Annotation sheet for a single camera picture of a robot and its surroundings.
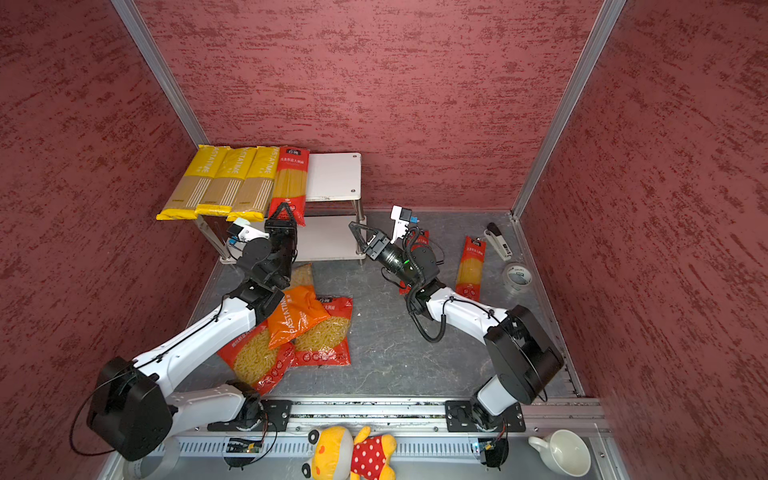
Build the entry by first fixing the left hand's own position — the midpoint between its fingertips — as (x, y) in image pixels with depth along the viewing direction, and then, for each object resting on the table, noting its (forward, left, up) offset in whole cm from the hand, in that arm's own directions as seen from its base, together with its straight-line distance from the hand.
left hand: (292, 206), depth 72 cm
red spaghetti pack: (+3, -52, -33) cm, 62 cm away
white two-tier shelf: (+32, -1, -36) cm, 48 cm away
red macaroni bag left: (-28, +13, -32) cm, 44 cm away
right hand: (-7, -14, -1) cm, 16 cm away
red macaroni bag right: (-22, -7, -32) cm, 40 cm away
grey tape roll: (+3, -69, -36) cm, 78 cm away
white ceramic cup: (-47, -66, -33) cm, 88 cm away
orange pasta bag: (-13, +3, -29) cm, 32 cm away
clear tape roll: (-51, +33, -34) cm, 69 cm away
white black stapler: (+19, -63, -32) cm, 74 cm away
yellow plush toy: (-48, -14, -28) cm, 58 cm away
